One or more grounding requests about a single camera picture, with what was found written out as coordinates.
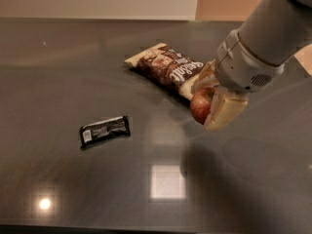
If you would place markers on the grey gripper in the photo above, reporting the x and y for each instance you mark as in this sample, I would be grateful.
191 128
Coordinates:
244 65

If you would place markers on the red apple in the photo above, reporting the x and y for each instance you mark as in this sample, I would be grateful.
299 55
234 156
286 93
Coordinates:
200 105

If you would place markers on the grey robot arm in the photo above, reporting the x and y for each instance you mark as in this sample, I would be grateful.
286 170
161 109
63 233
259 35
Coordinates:
275 31

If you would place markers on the brown sea salt chip bag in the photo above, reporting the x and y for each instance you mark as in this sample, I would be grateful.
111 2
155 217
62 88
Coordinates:
169 68

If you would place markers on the black snack bar wrapper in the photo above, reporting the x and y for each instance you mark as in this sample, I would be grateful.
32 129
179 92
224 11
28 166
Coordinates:
104 130

